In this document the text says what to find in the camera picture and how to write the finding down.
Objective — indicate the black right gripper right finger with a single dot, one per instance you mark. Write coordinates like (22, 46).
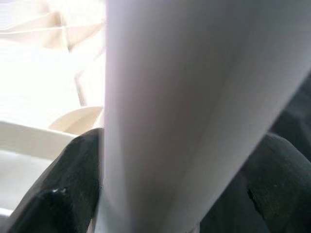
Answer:
(279, 189)

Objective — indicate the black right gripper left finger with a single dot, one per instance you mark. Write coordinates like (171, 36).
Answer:
(65, 189)

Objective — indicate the white plastic table top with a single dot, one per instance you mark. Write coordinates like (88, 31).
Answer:
(36, 85)

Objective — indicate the white plastic table leg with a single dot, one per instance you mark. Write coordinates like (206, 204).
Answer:
(194, 109)

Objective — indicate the black table cloth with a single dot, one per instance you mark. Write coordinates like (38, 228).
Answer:
(296, 116)

